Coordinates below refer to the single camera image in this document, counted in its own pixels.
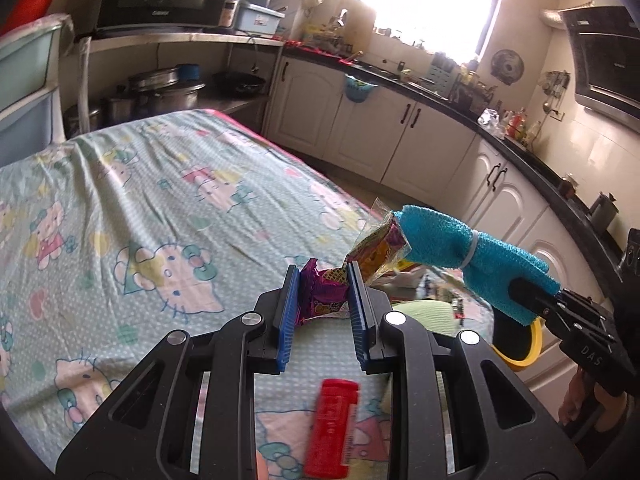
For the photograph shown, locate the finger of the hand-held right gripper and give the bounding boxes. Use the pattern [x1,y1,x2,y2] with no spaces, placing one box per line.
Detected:
[507,276,569,329]

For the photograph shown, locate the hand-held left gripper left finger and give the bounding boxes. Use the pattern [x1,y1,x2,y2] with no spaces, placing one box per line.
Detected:
[55,262,301,480]

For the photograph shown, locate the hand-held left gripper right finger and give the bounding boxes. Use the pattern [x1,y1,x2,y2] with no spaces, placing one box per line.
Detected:
[347,260,586,480]

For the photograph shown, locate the purple snack wrapper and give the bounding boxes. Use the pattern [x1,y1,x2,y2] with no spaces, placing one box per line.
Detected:
[297,258,351,328]

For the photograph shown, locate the yellow trash bin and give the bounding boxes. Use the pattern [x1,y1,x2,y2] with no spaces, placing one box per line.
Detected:
[487,310,543,372]

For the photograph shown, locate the pale green foam piece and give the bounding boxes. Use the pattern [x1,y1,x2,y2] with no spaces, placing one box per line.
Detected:
[392,300,461,338]

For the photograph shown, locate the yellow candy wrapper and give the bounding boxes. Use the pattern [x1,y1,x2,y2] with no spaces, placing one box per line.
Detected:
[345,199,413,286]

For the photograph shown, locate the red snack packet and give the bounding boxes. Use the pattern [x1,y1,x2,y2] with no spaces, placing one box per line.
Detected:
[303,379,361,479]

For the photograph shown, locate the person's right hand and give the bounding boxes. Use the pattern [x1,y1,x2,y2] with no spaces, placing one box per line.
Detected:
[558,370,601,428]

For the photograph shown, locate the crumpled printed wrapper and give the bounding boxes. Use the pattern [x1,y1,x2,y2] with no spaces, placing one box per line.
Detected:
[395,262,488,318]

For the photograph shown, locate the dark metal kettle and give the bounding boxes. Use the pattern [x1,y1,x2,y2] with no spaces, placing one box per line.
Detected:
[590,191,620,233]

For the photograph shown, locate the group of condiment bottles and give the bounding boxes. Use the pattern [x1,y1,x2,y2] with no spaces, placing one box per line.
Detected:
[506,107,543,147]

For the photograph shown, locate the cartoon printed bedsheet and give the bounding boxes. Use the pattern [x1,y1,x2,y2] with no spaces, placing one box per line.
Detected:
[0,107,496,480]

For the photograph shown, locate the clear plastic bag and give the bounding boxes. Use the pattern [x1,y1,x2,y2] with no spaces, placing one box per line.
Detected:
[477,107,506,137]

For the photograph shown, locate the white kitchen cabinets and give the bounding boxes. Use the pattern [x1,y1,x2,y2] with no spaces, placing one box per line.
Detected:
[265,52,640,411]

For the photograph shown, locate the blue hanging basket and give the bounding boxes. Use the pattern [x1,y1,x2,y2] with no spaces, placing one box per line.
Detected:
[342,74,379,104]

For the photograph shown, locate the black wok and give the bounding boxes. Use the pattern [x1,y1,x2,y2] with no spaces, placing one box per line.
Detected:
[212,71,267,96]

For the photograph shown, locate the blue knife rack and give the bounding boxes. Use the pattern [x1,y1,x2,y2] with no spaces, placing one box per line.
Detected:
[429,52,458,92]

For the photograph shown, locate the black range hood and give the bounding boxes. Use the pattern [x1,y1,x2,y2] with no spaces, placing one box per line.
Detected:
[560,6,640,122]

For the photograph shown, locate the steel steamer pot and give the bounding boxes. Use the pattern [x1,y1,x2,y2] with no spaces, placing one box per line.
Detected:
[127,66,207,113]

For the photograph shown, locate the metal kitchen shelf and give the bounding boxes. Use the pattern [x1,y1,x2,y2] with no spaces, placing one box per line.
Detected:
[75,29,286,133]

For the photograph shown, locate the blue dish bin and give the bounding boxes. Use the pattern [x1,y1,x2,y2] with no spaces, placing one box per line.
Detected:
[234,0,287,37]

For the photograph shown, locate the plastic drawer cabinet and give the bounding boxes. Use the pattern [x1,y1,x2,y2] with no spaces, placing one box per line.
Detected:
[0,14,73,155]

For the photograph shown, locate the red bucket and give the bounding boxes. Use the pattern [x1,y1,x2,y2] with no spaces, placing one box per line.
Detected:
[0,0,66,36]

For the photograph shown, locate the round wall vent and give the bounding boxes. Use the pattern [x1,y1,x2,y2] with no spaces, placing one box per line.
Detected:
[491,49,525,86]

